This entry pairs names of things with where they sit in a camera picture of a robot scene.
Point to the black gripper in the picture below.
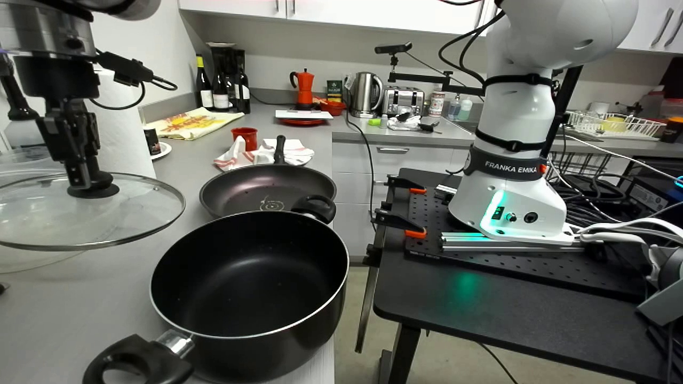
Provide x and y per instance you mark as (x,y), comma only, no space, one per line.
(71,138)

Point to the glass pot lid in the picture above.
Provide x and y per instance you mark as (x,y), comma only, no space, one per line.
(45,216)

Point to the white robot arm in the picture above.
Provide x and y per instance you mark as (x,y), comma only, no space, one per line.
(46,76)

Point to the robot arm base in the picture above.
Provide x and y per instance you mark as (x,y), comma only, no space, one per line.
(501,190)

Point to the red moka pot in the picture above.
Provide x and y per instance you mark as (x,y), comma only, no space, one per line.
(303,83)

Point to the black cooking pot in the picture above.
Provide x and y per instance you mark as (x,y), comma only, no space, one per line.
(245,296)

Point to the white paper towel roll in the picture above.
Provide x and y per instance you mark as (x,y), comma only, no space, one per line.
(121,140)

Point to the dark spice jar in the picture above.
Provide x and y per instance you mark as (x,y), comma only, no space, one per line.
(151,142)

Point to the white round plate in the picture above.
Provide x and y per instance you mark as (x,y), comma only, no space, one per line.
(160,152)

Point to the dark wine bottle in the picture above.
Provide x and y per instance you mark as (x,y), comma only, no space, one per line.
(203,83)

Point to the crumpled white red-striped towel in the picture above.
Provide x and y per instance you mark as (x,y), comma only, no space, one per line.
(235,156)

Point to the black coffee machine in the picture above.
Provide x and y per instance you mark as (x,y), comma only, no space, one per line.
(231,90)

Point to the red enamel mug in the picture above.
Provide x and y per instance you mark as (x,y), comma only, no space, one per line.
(248,134)

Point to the dark frying pan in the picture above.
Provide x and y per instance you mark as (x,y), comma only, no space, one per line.
(276,186)

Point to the folded white red-striped towel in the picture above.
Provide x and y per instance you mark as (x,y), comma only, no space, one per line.
(295,152)

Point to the steel electric kettle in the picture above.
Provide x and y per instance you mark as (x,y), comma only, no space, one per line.
(366,95)

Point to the lower orange-tipped black clamp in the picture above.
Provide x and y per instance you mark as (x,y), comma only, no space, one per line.
(390,220)

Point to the orange-tipped black clamp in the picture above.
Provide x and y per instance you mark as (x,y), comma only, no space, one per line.
(406,183)
(390,220)

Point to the upper orange-tipped black clamp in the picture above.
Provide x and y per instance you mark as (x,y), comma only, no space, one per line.
(406,183)

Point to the silver toaster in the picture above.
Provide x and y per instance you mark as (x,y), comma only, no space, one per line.
(404,101)

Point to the dish drying rack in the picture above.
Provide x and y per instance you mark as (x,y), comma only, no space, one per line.
(613,126)

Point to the black perforated mounting table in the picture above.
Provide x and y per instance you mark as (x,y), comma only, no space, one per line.
(547,318)

